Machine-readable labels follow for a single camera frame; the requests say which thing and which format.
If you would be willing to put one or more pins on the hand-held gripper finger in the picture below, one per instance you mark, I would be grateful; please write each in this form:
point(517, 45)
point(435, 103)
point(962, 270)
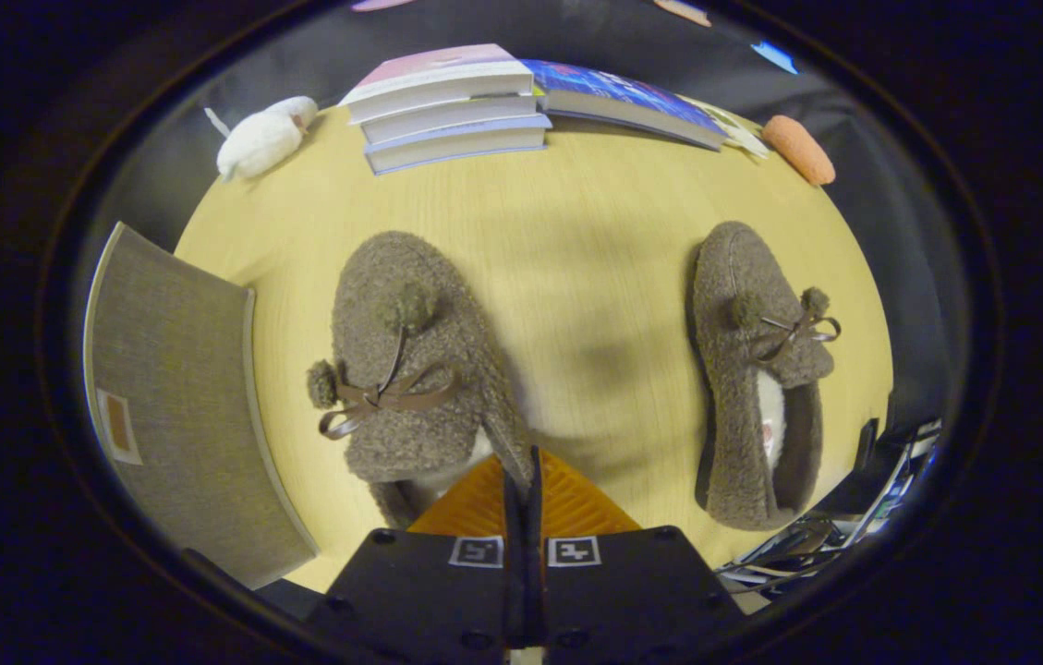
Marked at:
point(514, 545)
point(535, 545)

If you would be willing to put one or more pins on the brown fuzzy shoe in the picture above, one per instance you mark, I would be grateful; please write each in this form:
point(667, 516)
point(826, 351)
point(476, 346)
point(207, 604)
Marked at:
point(757, 369)
point(410, 369)

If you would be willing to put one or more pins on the grey fabric storage box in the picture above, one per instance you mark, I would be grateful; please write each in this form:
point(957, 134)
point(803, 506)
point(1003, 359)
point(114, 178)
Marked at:
point(179, 397)

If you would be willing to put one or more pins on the blue-grey cover book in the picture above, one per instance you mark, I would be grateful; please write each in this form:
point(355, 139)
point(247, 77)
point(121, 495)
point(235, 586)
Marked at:
point(456, 143)

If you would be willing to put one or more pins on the white cover book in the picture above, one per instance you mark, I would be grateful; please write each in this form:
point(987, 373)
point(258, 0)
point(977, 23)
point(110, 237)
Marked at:
point(452, 115)

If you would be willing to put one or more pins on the blue glossy cover book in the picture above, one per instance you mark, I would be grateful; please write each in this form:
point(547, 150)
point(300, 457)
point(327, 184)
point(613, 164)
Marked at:
point(623, 97)

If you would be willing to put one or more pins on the pink cover book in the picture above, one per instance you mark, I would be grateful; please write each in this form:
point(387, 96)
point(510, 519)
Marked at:
point(438, 78)

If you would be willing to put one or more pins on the orange plush carrot toy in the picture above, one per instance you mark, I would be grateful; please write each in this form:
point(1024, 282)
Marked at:
point(798, 148)

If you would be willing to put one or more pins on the white plush mouse toy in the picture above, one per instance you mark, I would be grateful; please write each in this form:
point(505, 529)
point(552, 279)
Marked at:
point(258, 139)

